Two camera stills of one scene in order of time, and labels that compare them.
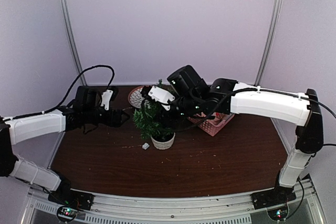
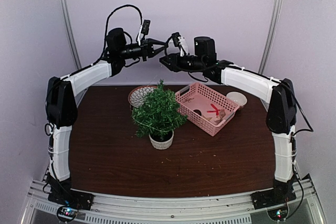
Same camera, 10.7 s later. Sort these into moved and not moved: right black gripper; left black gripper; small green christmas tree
Moved: left black gripper; right black gripper
Not moved: small green christmas tree
